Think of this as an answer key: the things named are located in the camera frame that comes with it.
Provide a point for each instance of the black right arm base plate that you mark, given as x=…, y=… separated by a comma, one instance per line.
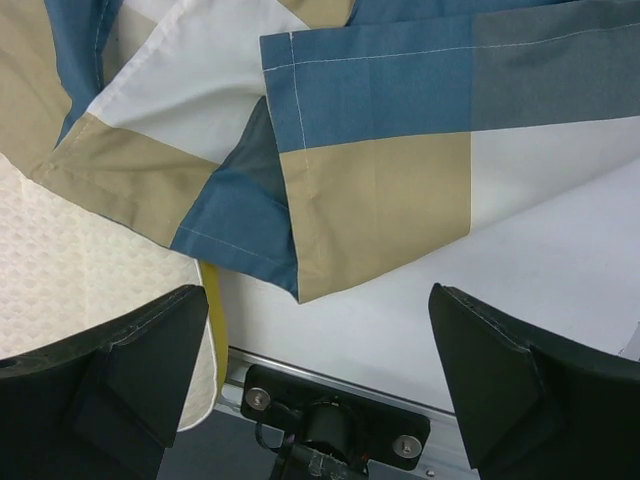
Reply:
x=320, y=432

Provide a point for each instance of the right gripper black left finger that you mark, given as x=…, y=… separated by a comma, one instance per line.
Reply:
x=105, y=403

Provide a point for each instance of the cream pillow with yellow edge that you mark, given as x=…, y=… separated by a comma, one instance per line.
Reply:
x=65, y=270

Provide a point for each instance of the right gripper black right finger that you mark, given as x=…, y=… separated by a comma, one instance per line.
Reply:
x=531, y=404

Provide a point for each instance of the blue tan white checked pillowcase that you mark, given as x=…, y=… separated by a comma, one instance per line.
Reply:
x=316, y=145

